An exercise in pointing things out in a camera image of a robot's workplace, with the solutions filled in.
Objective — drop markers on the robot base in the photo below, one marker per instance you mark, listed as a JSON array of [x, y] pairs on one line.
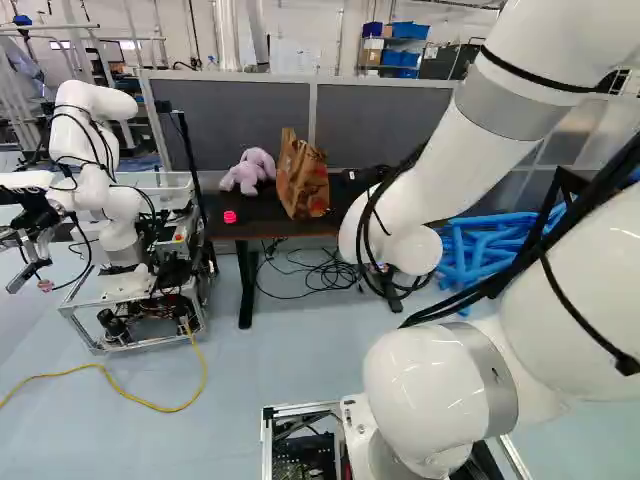
[[305, 440]]

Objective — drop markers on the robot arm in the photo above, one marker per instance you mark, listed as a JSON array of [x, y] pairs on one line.
[[505, 95]]

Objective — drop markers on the brown paper bag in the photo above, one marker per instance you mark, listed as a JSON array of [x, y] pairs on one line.
[[301, 180]]

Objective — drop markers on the black bag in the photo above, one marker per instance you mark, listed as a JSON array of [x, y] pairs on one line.
[[357, 181]]

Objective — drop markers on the black table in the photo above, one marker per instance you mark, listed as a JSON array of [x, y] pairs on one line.
[[260, 215]]

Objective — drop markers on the small pink round object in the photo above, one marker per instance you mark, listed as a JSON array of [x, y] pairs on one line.
[[230, 217]]

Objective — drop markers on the purple plush bunny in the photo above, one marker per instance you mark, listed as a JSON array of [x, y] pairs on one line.
[[252, 170]]

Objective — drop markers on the grey partition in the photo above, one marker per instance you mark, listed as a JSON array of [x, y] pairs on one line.
[[240, 120]]

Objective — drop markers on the white robot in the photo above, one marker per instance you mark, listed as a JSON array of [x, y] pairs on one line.
[[90, 165]]

